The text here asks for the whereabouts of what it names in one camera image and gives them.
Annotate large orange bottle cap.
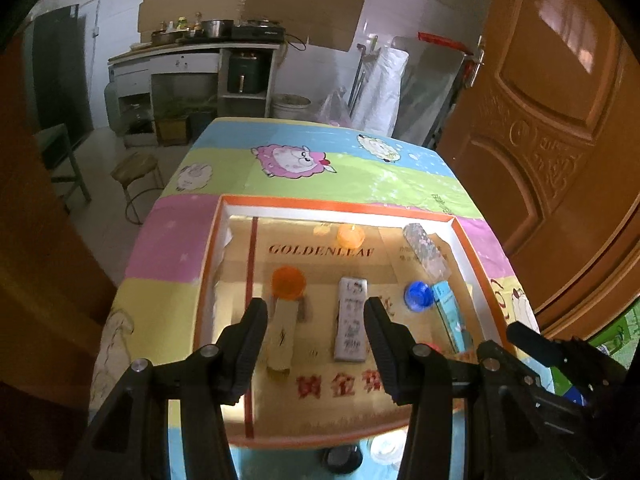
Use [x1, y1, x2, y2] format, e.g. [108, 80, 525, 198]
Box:
[270, 266, 307, 301]

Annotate black induction cooker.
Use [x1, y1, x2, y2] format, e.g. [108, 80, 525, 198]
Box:
[231, 19, 286, 41]

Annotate black bottle cap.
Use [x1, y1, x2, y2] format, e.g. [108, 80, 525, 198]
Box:
[322, 446, 362, 476]

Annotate brown floor box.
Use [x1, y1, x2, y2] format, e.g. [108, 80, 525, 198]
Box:
[155, 112, 191, 147]

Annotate leaning poles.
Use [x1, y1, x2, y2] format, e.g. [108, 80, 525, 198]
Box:
[350, 35, 379, 117]

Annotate metal door handle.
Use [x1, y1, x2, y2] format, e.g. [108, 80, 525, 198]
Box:
[466, 35, 486, 87]

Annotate light blue box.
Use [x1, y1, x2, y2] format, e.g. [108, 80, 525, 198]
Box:
[432, 281, 474, 354]

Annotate red strip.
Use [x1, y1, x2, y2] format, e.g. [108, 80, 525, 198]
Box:
[417, 31, 474, 56]

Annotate steel pot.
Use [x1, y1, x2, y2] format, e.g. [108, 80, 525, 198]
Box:
[200, 19, 235, 39]

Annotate brown wooden door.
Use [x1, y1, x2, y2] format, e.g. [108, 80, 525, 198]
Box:
[432, 0, 640, 342]

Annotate gold box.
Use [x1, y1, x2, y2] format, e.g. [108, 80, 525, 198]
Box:
[266, 297, 299, 374]

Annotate grey gas cylinder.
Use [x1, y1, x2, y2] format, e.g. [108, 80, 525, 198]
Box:
[104, 82, 124, 134]

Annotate clear plastic bag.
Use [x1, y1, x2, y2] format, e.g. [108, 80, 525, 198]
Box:
[317, 87, 354, 127]

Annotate blue bottle cap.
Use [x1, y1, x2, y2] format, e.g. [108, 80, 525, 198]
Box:
[404, 281, 434, 312]

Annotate dark air fryer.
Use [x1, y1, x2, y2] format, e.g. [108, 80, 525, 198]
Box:
[227, 52, 269, 96]

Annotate dark doorway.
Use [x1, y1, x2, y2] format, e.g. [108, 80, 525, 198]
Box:
[32, 4, 94, 137]

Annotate white bucket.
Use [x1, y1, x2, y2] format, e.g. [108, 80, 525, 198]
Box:
[271, 93, 314, 119]

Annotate plastic wrapped board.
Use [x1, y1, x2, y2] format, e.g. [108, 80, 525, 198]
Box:
[390, 36, 464, 149]

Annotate colourful cartoon sheep tablecloth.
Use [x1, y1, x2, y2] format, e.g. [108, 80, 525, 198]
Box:
[87, 116, 546, 480]

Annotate white plastic bag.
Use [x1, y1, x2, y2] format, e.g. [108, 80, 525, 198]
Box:
[350, 50, 409, 134]

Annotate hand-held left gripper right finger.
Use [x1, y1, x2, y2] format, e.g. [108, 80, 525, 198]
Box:
[362, 296, 576, 480]

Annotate clear bottle cap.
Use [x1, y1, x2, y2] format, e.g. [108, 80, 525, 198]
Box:
[371, 432, 407, 464]

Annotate cardboard tray with orange rim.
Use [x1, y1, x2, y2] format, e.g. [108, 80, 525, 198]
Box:
[192, 194, 516, 449]

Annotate green crate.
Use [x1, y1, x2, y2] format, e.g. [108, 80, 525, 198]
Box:
[600, 305, 640, 367]

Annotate round wooden stool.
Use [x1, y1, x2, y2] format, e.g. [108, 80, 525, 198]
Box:
[111, 152, 164, 224]

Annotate cardboard sheets on wall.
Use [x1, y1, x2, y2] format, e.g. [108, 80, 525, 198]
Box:
[137, 0, 369, 54]

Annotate clear plastic packet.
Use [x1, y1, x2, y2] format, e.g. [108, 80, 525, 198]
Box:
[402, 223, 451, 279]

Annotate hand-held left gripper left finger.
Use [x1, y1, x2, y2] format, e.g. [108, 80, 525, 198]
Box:
[75, 297, 271, 480]

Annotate dark floor pot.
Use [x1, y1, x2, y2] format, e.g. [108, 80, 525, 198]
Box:
[125, 105, 154, 144]

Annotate silver cartoon print box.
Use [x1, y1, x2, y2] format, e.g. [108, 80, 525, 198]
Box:
[332, 276, 371, 363]

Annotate green frame chair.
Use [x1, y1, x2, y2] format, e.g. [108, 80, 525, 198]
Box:
[37, 124, 92, 207]

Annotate white kitchen counter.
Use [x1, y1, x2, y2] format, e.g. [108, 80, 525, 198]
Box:
[107, 41, 281, 134]

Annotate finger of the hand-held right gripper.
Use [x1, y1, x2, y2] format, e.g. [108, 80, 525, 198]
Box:
[506, 321, 577, 372]

